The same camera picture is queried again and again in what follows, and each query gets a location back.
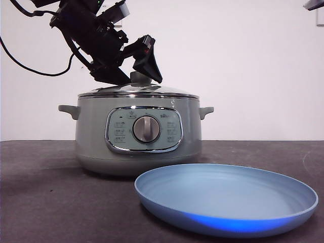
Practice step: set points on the glass lid with green knob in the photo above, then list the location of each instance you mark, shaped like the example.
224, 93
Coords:
152, 89

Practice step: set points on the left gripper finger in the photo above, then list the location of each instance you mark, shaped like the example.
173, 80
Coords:
112, 77
149, 63

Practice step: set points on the pale green electric steamer pot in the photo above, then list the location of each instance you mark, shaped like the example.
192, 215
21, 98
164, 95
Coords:
93, 131

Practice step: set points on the pale grey camera box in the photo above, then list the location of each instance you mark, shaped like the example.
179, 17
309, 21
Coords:
114, 12
316, 4

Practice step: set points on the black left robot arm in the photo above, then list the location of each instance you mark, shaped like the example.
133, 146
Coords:
86, 27

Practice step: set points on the white wall plate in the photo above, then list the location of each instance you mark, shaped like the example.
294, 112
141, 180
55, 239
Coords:
321, 19

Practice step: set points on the blue round plate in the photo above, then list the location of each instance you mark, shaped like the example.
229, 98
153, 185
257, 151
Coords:
202, 192

